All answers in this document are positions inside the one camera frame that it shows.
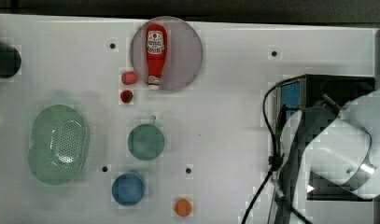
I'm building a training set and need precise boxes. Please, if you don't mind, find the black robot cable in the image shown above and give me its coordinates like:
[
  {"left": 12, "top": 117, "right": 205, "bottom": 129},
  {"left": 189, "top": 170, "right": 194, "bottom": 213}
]
[{"left": 240, "top": 74, "right": 313, "bottom": 224}]

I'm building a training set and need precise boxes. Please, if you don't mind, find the blue cup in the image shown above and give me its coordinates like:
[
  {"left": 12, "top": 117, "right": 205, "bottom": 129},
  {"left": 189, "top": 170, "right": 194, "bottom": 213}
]
[{"left": 111, "top": 172, "right": 146, "bottom": 206}]

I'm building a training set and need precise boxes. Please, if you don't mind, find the red strawberry toy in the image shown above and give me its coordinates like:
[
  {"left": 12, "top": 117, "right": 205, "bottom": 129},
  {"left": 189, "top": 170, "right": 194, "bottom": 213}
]
[{"left": 120, "top": 91, "right": 134, "bottom": 104}]

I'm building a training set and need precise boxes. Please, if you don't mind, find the orange round toy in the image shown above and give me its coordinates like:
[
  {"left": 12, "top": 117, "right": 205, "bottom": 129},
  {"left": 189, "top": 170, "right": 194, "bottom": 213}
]
[{"left": 175, "top": 199, "right": 192, "bottom": 217}]

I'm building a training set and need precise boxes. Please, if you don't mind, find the green perforated colander basket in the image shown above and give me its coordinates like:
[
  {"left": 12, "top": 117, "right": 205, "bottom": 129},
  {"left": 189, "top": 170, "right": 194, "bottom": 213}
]
[{"left": 28, "top": 105, "right": 88, "bottom": 186}]

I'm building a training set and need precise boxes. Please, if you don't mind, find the grey round plate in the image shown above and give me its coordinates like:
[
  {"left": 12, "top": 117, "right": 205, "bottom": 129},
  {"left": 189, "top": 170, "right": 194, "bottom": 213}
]
[{"left": 130, "top": 16, "right": 203, "bottom": 91}]

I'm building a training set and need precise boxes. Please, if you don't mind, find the red ketchup bottle toy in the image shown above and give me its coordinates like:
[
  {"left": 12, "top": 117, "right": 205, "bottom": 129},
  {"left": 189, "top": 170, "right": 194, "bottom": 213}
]
[{"left": 146, "top": 24, "right": 168, "bottom": 90}]

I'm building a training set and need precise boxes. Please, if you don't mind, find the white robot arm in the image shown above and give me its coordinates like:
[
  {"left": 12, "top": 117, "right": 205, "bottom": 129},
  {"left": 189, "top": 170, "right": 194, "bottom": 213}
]
[{"left": 268, "top": 89, "right": 380, "bottom": 224}]

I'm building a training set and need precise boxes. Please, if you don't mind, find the black cylinder at edge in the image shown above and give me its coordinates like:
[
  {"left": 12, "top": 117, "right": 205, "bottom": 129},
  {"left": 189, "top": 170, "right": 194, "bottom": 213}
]
[{"left": 0, "top": 44, "right": 21, "bottom": 78}]

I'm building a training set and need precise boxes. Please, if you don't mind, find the green round cup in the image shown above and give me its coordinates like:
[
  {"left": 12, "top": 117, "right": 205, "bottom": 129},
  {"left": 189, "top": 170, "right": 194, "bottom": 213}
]
[{"left": 127, "top": 116, "right": 165, "bottom": 161}]

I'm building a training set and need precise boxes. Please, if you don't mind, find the pink plush fruit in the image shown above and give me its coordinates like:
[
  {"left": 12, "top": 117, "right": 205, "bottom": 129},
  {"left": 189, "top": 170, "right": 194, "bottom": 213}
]
[{"left": 121, "top": 72, "right": 138, "bottom": 85}]

